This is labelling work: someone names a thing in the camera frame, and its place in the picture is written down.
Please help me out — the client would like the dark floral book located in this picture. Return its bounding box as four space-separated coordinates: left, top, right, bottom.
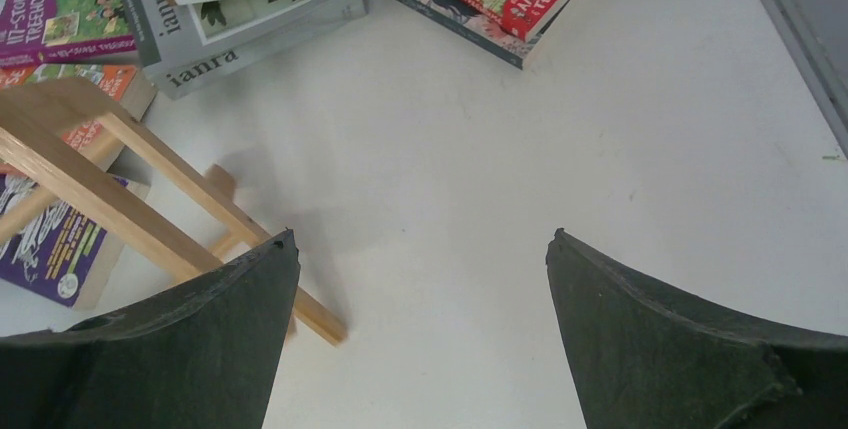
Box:
396 0 575 70

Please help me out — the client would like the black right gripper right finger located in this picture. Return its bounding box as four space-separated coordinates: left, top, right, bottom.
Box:
546 229 847 428

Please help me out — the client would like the orange Treehouse book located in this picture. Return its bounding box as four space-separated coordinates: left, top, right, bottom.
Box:
0 64 158 176

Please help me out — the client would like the grey ianra book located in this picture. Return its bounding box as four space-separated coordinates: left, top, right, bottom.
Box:
122 0 367 99

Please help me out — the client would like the purple white cartoon book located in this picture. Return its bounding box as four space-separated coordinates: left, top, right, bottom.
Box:
1 201 125 311

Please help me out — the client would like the wooden book rack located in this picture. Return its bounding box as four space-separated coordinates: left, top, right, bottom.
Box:
0 77 349 348

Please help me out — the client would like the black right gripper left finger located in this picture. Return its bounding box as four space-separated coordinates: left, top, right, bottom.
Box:
1 230 300 428

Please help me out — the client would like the purple Treehouse book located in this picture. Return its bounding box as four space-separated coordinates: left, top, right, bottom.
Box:
1 0 135 67

